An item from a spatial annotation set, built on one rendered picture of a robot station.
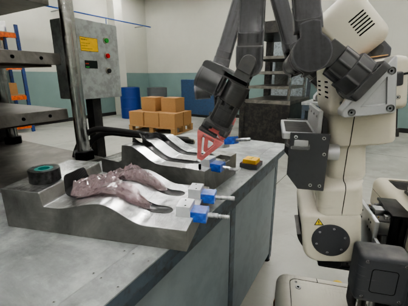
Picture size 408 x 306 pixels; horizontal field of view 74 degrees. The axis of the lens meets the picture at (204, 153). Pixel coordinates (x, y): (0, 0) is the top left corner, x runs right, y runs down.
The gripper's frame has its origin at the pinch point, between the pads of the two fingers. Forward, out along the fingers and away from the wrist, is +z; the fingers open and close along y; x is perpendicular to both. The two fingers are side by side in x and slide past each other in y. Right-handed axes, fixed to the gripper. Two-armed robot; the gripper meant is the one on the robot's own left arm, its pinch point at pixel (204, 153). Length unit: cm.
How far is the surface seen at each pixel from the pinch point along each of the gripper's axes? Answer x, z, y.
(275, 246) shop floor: 68, 77, -112
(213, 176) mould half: 5.0, 13.8, -20.9
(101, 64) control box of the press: -80, 10, -75
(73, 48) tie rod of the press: -78, 3, -46
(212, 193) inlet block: 7.3, 10.6, -2.9
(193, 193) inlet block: 2.4, 12.8, -1.7
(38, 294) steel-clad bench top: -12.4, 28.0, 33.4
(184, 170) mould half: -4.5, 15.4, -17.2
